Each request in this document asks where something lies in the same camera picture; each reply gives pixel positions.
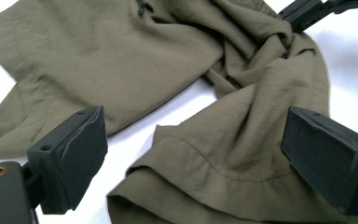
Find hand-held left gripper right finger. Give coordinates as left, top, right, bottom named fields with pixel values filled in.
left=281, top=105, right=358, bottom=217

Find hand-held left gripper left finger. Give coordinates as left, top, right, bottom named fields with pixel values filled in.
left=27, top=105, right=109, bottom=216

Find olive green shorts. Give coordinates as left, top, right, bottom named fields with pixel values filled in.
left=0, top=0, right=358, bottom=224

